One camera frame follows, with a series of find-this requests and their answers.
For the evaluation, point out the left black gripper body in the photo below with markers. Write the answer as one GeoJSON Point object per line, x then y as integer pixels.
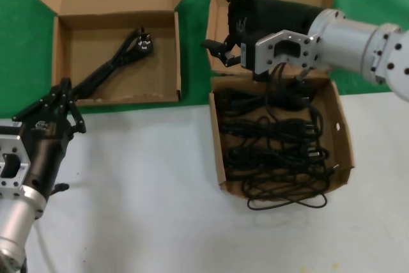
{"type": "Point", "coordinates": [44, 145]}

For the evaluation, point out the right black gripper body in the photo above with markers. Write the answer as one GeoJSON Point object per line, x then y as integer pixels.
{"type": "Point", "coordinates": [274, 14]}

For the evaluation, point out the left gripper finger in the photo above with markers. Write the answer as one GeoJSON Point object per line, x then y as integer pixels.
{"type": "Point", "coordinates": [44, 102]}
{"type": "Point", "coordinates": [75, 116]}

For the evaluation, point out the black knob on left arm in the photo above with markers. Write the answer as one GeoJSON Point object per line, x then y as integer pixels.
{"type": "Point", "coordinates": [60, 187]}

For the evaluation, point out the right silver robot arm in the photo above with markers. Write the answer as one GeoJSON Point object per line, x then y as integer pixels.
{"type": "Point", "coordinates": [345, 43]}

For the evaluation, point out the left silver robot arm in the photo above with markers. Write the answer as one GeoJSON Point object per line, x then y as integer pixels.
{"type": "Point", "coordinates": [16, 222]}

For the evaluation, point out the empty-type brown cardboard box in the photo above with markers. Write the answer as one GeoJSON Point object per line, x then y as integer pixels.
{"type": "Point", "coordinates": [153, 71]}

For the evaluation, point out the green table cloth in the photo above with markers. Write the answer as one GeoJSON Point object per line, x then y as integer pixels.
{"type": "Point", "coordinates": [19, 30]}

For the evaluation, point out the left silver camera bracket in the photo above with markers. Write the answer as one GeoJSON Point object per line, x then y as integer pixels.
{"type": "Point", "coordinates": [12, 148]}

